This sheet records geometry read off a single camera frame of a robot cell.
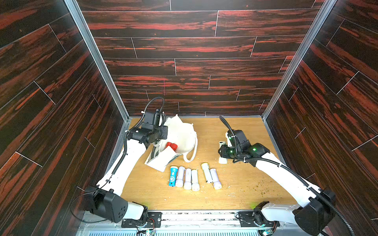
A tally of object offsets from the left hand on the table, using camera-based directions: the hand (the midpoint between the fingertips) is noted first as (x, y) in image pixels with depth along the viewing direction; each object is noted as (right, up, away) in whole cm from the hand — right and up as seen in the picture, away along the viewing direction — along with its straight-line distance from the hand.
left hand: (165, 129), depth 80 cm
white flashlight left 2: (+17, -33, +3) cm, 37 cm away
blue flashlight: (+4, -28, +7) cm, 29 cm away
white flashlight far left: (+8, -31, +5) cm, 32 cm away
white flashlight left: (+13, -32, +4) cm, 34 cm away
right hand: (+33, -11, +1) cm, 35 cm away
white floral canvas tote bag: (+10, -3, +10) cm, 14 cm away
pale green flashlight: (+31, -16, -4) cm, 35 cm away
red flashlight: (0, -10, +19) cm, 21 cm away
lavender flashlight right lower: (+29, -32, +3) cm, 43 cm away
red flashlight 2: (+4, -11, +17) cm, 21 cm away
